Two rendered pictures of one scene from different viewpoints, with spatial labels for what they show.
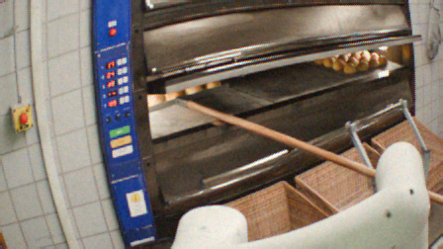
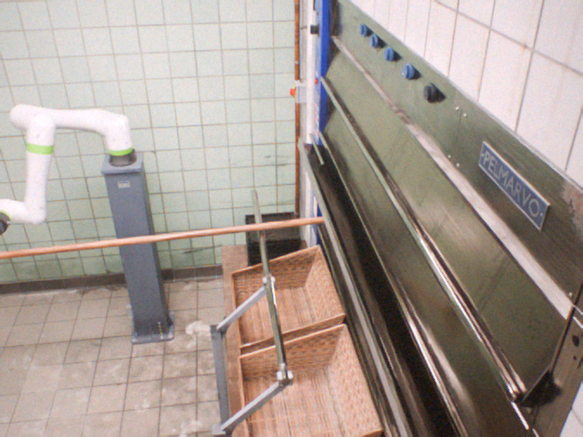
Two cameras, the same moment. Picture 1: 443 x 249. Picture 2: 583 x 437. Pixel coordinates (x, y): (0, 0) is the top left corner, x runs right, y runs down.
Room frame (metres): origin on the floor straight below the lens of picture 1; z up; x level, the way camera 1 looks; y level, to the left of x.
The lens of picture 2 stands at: (2.89, -2.00, 2.47)
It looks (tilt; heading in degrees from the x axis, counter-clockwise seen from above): 32 degrees down; 114
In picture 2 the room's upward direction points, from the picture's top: straight up
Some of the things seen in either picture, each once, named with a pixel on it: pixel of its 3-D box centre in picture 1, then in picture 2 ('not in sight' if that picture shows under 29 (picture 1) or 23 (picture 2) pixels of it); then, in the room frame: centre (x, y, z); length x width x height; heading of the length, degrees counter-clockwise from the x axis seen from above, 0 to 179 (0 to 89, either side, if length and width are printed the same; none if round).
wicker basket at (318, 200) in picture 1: (360, 193); (302, 401); (2.31, -0.66, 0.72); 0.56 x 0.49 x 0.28; 124
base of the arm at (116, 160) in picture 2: not in sight; (122, 151); (0.92, 0.08, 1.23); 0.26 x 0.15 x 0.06; 123
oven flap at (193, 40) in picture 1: (319, 21); (384, 217); (2.52, -0.50, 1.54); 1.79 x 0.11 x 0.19; 123
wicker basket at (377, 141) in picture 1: (415, 155); not in sight; (2.64, -1.17, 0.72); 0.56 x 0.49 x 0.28; 123
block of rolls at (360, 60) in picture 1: (340, 54); not in sight; (3.21, -0.75, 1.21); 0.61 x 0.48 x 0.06; 33
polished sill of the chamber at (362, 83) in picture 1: (323, 95); not in sight; (2.54, -0.49, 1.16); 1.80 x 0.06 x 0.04; 123
